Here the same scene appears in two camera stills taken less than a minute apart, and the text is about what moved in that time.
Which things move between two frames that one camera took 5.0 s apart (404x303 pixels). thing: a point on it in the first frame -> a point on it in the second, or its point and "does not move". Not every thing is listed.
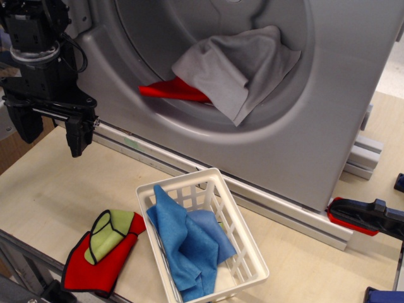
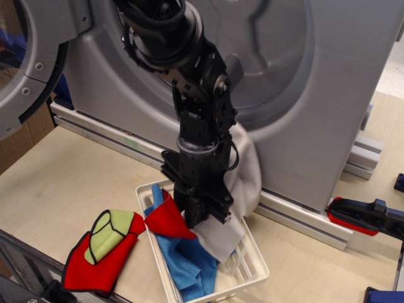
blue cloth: (194, 243) does not move
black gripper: (52, 88) -> (199, 168)
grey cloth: (236, 69) -> (243, 184)
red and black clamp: (367, 218) does not move
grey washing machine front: (307, 137) does not move
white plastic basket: (207, 190) does not move
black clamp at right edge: (399, 184) does not move
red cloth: (173, 88) -> (168, 219)
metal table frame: (29, 275) does not move
